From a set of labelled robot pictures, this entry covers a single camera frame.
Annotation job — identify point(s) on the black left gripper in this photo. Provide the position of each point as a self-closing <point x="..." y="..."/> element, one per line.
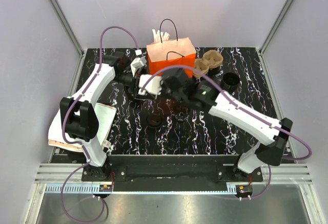
<point x="135" y="87"/>

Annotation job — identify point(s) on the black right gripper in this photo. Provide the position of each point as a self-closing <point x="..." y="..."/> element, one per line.
<point x="164" y="96"/>

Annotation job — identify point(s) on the black paper coffee cup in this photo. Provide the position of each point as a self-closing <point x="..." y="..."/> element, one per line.
<point x="180" y="113"/>

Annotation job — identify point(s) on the black coffee cup lid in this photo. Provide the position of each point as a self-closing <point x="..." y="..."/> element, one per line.
<point x="154" y="120"/>

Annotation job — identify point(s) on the orange paper bag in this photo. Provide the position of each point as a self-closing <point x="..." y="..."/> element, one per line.
<point x="176" y="51"/>

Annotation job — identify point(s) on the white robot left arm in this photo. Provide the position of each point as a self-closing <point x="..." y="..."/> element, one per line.
<point x="79" y="123"/>

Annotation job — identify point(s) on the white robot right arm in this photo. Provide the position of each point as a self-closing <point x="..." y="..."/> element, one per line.
<point x="208" y="96"/>

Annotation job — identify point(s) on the brown cardboard cup carrier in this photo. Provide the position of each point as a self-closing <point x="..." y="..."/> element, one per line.
<point x="211" y="59"/>

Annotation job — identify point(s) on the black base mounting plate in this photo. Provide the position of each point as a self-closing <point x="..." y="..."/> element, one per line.
<point x="178" y="170"/>

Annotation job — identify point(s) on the white napkin stack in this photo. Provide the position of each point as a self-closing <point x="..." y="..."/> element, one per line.
<point x="105" y="115"/>

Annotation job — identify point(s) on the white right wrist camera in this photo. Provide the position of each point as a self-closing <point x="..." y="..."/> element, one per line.
<point x="152" y="89"/>

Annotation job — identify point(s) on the grey slotted cable duct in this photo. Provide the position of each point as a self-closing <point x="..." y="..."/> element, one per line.
<point x="132" y="188"/>

